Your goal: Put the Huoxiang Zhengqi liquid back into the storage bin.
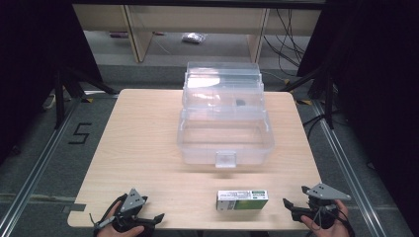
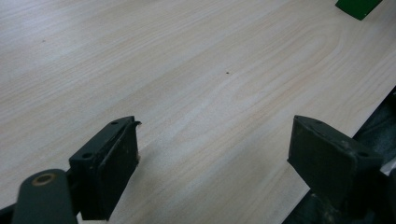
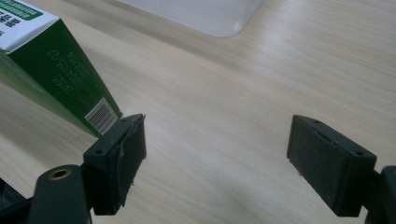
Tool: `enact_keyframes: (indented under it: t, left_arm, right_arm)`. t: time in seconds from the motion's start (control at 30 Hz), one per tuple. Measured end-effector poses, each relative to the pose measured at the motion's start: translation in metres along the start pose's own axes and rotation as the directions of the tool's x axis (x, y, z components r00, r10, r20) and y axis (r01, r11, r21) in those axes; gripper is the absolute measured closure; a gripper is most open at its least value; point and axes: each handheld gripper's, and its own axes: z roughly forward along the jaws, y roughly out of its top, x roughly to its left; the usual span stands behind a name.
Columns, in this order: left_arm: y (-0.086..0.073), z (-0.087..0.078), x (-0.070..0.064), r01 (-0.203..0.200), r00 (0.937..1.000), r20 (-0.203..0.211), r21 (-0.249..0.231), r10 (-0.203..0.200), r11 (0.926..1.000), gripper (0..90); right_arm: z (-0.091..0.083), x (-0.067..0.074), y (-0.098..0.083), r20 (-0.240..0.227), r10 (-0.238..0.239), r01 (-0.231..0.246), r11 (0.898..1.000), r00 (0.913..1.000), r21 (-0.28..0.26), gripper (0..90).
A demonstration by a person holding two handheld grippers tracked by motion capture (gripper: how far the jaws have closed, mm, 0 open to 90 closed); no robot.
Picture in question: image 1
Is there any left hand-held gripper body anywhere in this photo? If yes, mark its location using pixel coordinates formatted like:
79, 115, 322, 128
112, 188, 156, 233

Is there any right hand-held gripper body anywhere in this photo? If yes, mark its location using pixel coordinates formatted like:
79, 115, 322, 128
300, 183, 352, 229

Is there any person's right hand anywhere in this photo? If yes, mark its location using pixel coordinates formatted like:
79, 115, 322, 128
300, 198, 350, 237

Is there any person's left hand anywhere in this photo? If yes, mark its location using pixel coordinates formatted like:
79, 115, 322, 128
95, 200, 146, 237

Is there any green and white carton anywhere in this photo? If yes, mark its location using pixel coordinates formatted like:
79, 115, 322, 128
215, 189, 270, 212

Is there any clear plastic storage box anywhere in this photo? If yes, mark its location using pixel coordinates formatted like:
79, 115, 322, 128
176, 60, 276, 169

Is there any black metal stand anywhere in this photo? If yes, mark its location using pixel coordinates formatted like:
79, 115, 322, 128
53, 66, 117, 130
279, 63, 336, 130

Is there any crumpled clear plastic bag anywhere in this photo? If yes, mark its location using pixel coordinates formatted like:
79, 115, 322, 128
181, 32, 208, 44

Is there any beige wooden cabinet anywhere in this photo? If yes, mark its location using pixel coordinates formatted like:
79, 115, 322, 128
72, 3, 323, 64

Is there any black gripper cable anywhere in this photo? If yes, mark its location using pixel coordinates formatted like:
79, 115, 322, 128
332, 202, 356, 237
89, 193, 128, 233

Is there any aluminium floor rail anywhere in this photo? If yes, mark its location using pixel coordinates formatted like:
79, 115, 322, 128
311, 100, 385, 237
0, 98, 83, 237

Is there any black floor cable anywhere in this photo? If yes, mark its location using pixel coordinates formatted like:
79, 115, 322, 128
301, 113, 328, 140

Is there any bundle of black cables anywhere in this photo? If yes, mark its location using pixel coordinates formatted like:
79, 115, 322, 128
262, 8, 306, 69

